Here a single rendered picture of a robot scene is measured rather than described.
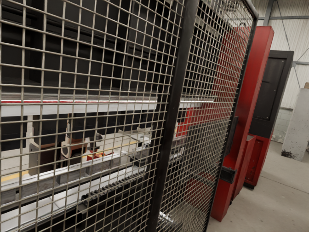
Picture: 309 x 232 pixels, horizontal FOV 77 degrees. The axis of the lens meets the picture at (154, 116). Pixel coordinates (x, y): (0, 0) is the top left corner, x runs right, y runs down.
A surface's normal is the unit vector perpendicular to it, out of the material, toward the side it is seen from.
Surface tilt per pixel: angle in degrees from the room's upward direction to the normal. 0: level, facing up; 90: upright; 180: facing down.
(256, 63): 90
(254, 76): 90
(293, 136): 90
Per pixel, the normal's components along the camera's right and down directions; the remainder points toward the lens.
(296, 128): -0.57, 0.07
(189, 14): 0.77, 0.24
